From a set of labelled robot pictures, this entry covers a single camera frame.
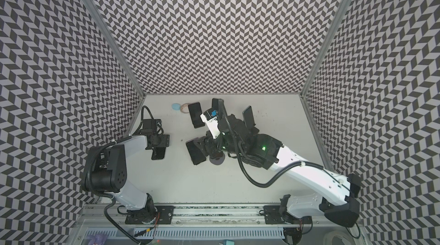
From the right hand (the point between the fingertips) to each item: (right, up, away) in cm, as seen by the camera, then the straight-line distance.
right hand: (202, 144), depth 61 cm
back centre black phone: (+4, +15, +35) cm, 38 cm away
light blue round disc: (-26, +14, +52) cm, 60 cm away
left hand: (-29, -5, +35) cm, 46 cm away
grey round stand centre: (+4, -14, +26) cm, 29 cm away
